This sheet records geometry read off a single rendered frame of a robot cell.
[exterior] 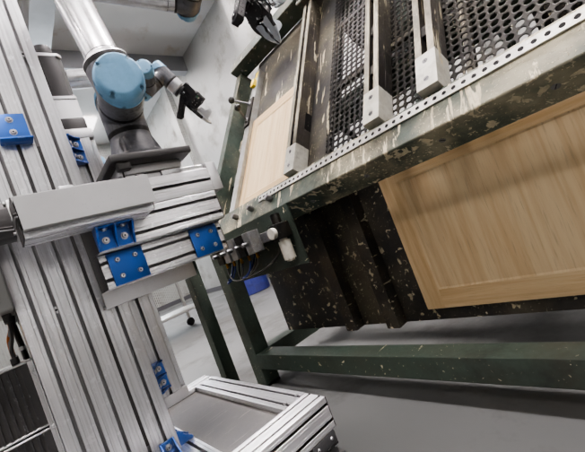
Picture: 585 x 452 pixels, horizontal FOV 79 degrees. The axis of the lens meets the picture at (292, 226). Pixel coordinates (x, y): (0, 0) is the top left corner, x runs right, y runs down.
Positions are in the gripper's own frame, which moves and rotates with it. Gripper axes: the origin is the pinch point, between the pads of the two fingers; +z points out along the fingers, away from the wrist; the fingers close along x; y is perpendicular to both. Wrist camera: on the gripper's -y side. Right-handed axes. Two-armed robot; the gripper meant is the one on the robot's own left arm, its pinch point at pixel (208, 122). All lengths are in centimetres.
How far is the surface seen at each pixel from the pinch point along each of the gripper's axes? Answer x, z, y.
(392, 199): -65, 67, 40
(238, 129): 40.9, 14.1, 0.5
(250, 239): -60, 42, -10
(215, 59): 632, -92, -32
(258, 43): 54, -10, 45
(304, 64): -13, 14, 52
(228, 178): 15.0, 27.4, -19.4
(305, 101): -27, 24, 41
